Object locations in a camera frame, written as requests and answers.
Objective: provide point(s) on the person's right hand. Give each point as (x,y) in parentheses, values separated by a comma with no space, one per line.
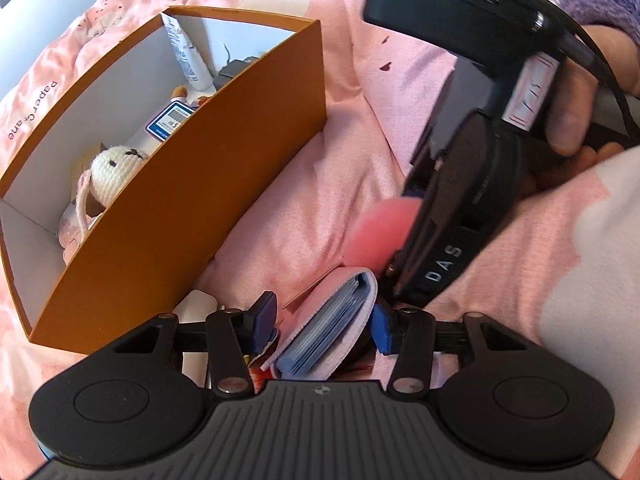
(575,110)

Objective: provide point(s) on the pink printed blanket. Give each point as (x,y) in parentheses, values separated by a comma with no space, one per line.
(350,135)

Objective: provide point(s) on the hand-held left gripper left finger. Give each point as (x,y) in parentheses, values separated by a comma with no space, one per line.
(262,322)

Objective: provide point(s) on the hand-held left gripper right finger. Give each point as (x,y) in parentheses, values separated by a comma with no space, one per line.
(384,332)

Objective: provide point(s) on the blue and white card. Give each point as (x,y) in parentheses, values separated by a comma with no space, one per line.
(167,122)

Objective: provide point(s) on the white floral bottle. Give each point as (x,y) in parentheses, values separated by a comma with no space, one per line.
(190,55)

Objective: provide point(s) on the long white case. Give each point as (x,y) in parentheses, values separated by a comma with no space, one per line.
(195,310)

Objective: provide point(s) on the orange cardboard box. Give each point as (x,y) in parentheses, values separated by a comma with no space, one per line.
(200,200)

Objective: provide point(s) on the dark grey textured case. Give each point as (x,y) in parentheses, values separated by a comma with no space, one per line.
(237,66)

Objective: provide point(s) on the tan cardboard box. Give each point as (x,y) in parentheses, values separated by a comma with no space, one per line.
(87,162)

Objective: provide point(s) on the pink fabric pouch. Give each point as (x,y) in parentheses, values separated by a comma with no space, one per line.
(369,292)

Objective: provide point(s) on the white crochet bunny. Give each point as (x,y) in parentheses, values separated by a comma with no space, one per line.
(117,170)

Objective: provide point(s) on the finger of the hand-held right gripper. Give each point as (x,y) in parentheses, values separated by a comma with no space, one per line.
(412,191)

